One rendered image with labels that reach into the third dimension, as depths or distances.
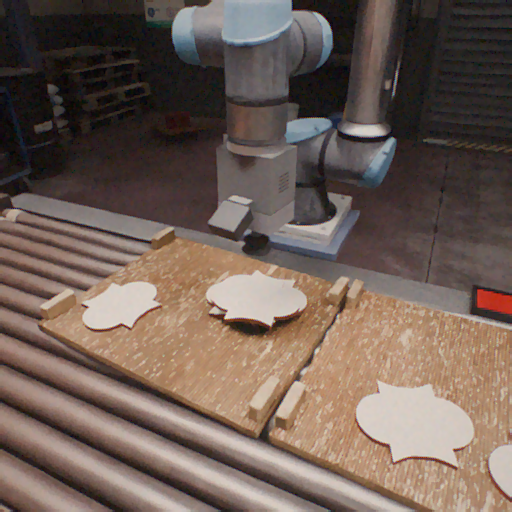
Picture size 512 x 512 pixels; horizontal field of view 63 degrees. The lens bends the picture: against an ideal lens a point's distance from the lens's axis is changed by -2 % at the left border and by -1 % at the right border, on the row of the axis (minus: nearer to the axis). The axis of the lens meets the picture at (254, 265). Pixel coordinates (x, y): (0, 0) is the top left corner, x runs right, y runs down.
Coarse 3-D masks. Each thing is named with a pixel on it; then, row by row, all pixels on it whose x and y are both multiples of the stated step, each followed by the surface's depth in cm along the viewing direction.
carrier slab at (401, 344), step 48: (336, 336) 65; (384, 336) 65; (432, 336) 65; (480, 336) 65; (336, 384) 57; (432, 384) 57; (480, 384) 57; (288, 432) 51; (336, 432) 51; (480, 432) 50; (384, 480) 45; (432, 480) 45; (480, 480) 45
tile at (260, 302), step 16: (224, 288) 69; (240, 288) 69; (256, 288) 69; (272, 288) 69; (224, 304) 65; (240, 304) 65; (256, 304) 65; (272, 304) 65; (288, 304) 65; (224, 320) 62; (240, 320) 63; (256, 320) 62; (272, 320) 62
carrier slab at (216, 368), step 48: (96, 288) 76; (192, 288) 76; (96, 336) 65; (144, 336) 65; (192, 336) 65; (240, 336) 65; (288, 336) 65; (192, 384) 57; (240, 384) 57; (288, 384) 57
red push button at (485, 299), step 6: (480, 294) 76; (486, 294) 75; (492, 294) 76; (498, 294) 75; (480, 300) 74; (486, 300) 74; (492, 300) 74; (498, 300) 74; (504, 300) 74; (510, 300) 74; (480, 306) 73; (486, 306) 73; (492, 306) 73; (498, 306) 73; (504, 306) 73; (510, 306) 73; (510, 312) 71
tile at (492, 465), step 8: (504, 448) 48; (496, 456) 47; (504, 456) 47; (488, 464) 46; (496, 464) 46; (504, 464) 46; (488, 472) 46; (496, 472) 45; (504, 472) 45; (496, 480) 44; (504, 480) 44; (504, 488) 44; (504, 496) 44
